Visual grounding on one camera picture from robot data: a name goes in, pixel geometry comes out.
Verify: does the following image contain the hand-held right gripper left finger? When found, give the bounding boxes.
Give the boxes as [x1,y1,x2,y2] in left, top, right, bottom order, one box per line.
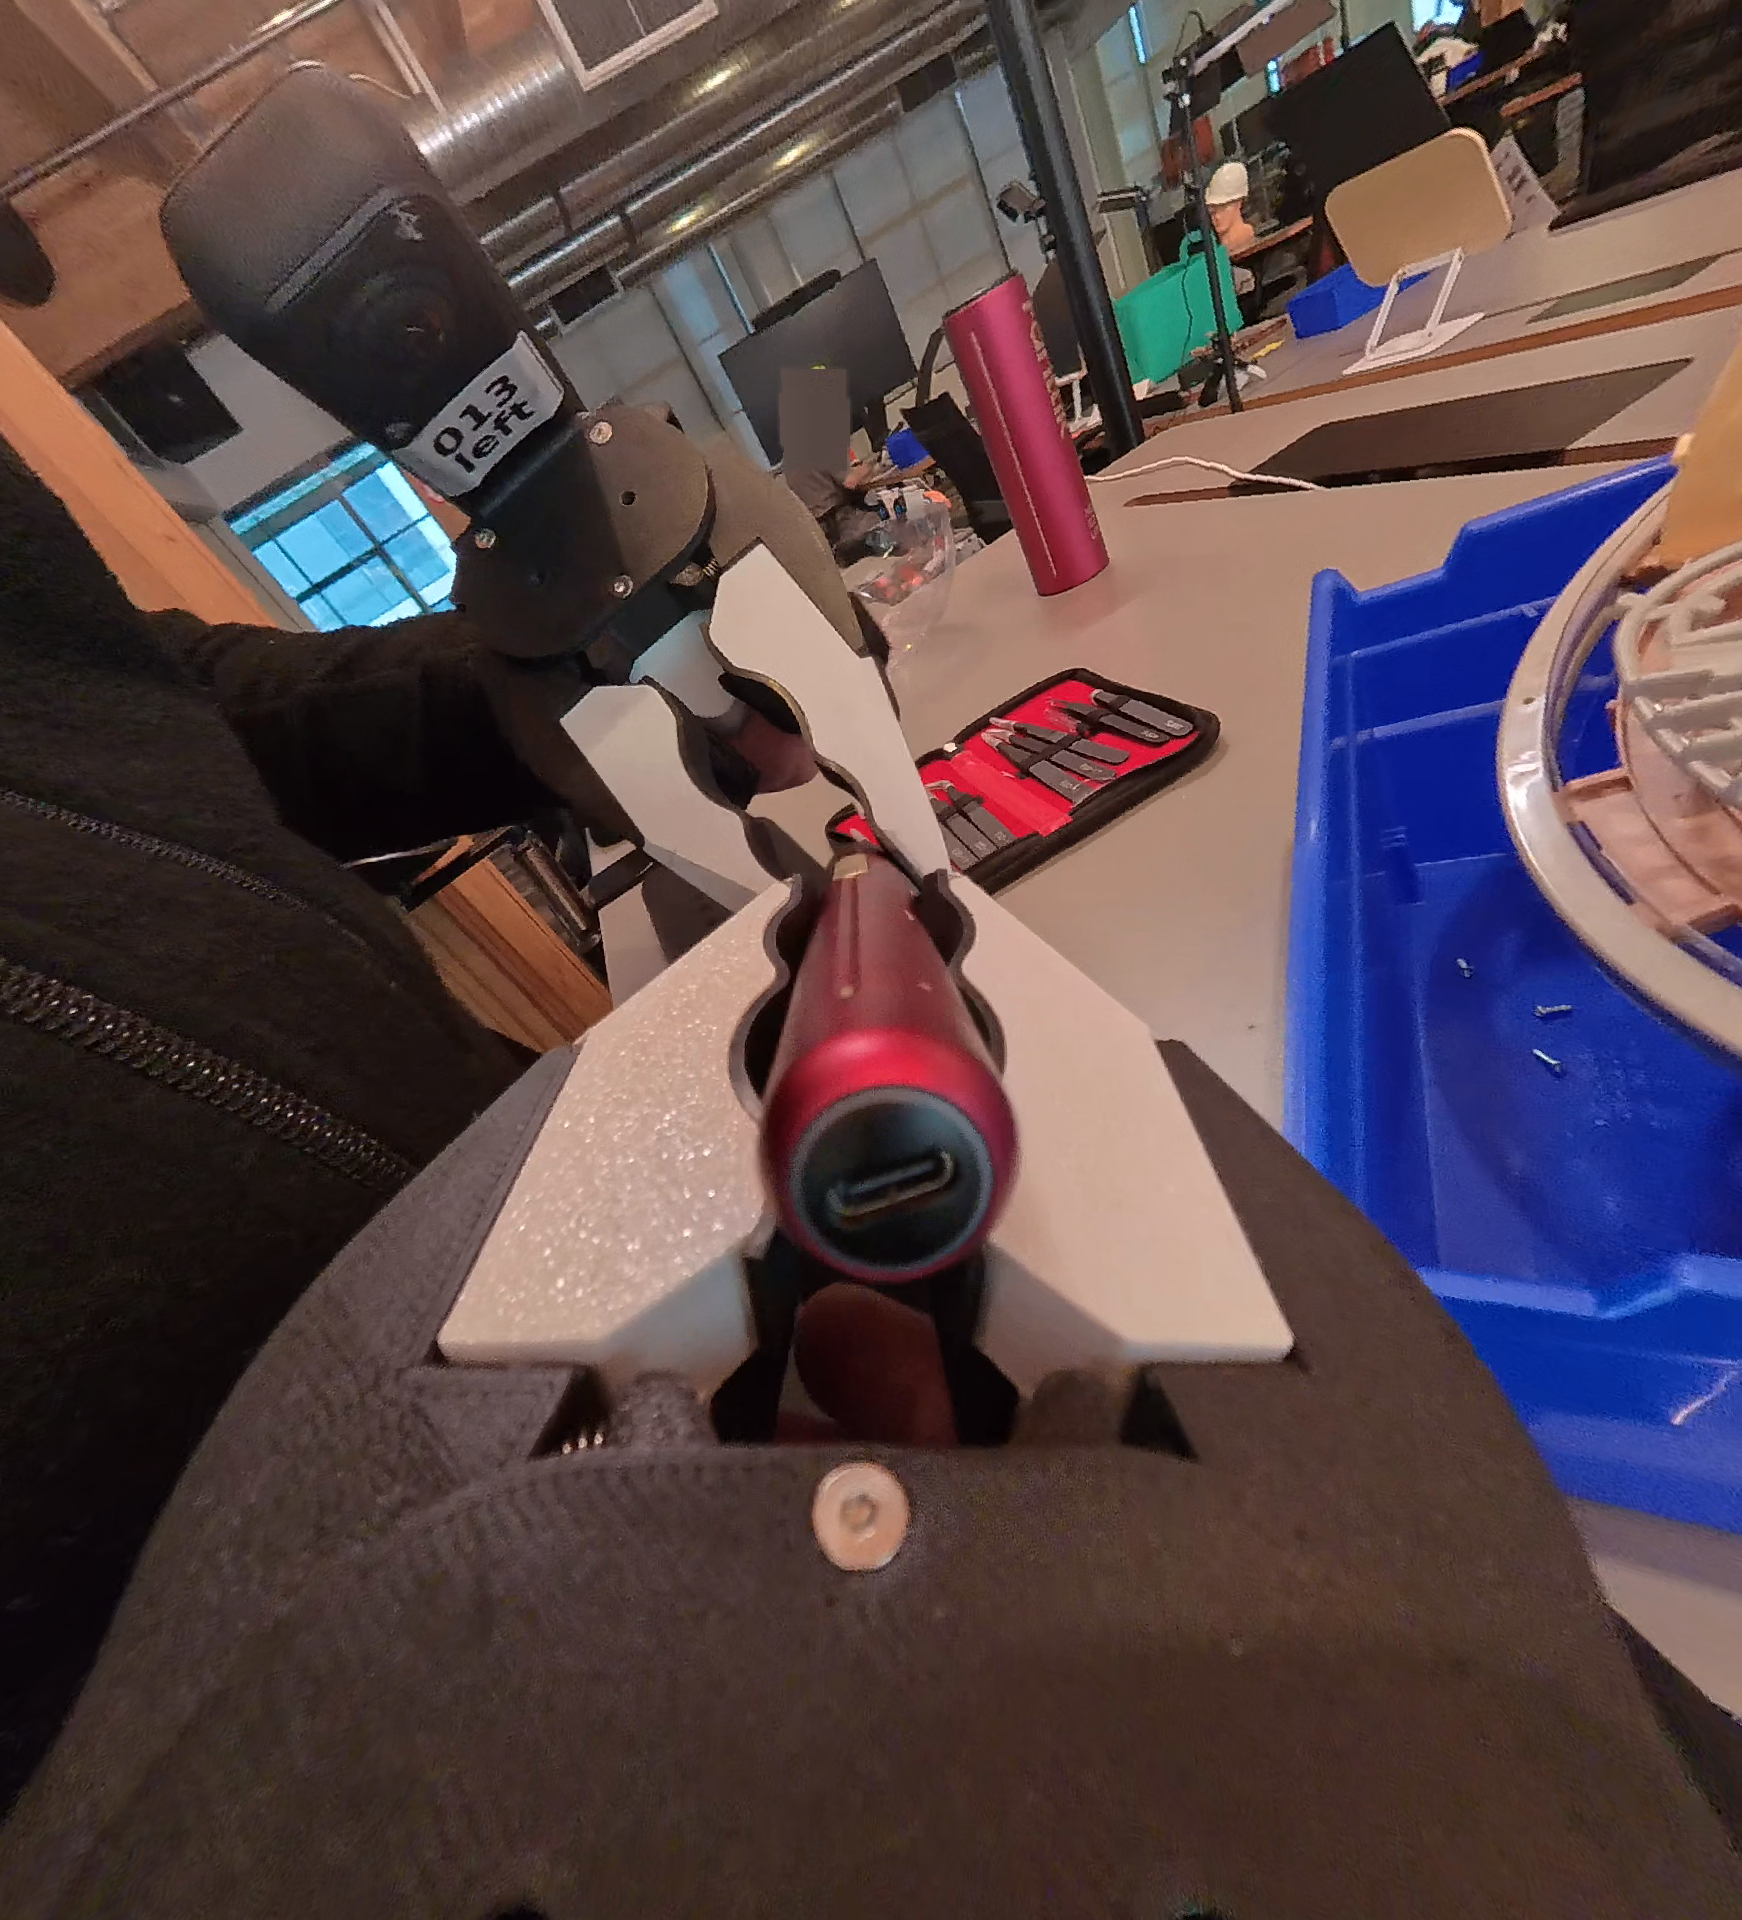
[435,877,816,1390]

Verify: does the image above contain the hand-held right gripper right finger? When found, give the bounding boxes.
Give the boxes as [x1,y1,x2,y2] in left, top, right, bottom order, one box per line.
[928,871,1295,1387]

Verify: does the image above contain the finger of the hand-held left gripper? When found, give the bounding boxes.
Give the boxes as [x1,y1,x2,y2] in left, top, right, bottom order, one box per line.
[556,679,846,912]
[701,541,957,880]

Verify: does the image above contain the red electric screwdriver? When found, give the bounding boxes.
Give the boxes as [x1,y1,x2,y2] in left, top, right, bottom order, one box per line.
[741,855,1019,1281]

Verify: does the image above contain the blue plastic bin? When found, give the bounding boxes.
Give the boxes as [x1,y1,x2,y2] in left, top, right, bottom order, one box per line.
[1282,456,1742,1555]

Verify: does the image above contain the clear ball maze puzzle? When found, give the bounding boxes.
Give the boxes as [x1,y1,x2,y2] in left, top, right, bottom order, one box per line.
[1497,225,1742,1038]

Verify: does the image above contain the person's left forearm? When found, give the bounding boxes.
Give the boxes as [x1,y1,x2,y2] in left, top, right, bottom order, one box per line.
[150,607,617,864]

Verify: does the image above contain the person's left hand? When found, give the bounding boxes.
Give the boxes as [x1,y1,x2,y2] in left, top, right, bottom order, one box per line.
[720,705,825,800]

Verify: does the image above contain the person's right hand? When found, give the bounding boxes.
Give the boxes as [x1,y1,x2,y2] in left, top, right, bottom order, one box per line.
[791,1283,966,1451]

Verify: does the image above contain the clear plastic bag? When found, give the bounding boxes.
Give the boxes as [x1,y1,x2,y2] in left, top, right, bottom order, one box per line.
[839,486,966,633]

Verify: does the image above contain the black computer monitor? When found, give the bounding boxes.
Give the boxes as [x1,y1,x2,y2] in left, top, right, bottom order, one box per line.
[720,263,918,453]

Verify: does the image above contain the pink drink can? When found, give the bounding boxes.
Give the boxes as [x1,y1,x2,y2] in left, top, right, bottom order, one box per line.
[939,271,1114,601]

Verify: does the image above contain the white air vent grille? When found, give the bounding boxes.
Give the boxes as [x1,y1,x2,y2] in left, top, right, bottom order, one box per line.
[531,0,723,84]

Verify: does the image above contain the green storage bin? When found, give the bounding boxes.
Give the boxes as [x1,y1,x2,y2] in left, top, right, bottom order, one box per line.
[1110,233,1239,391]

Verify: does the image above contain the black metal pole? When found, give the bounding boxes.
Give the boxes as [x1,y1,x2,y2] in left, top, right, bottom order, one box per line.
[982,0,1145,439]

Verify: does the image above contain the small blue bin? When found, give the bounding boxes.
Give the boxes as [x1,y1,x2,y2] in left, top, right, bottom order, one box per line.
[1288,271,1389,341]

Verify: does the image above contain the white tablet stand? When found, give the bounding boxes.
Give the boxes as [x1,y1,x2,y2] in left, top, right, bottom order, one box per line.
[1340,247,1488,378]

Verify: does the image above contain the black square pad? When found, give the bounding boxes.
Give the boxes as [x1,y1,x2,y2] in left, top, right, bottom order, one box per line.
[1238,356,1690,486]

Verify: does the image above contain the large silver air duct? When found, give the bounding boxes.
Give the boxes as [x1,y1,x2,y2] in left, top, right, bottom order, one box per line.
[406,0,993,288]

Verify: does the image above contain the white cable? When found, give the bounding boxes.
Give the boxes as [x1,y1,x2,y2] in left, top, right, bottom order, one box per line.
[1096,454,1324,495]

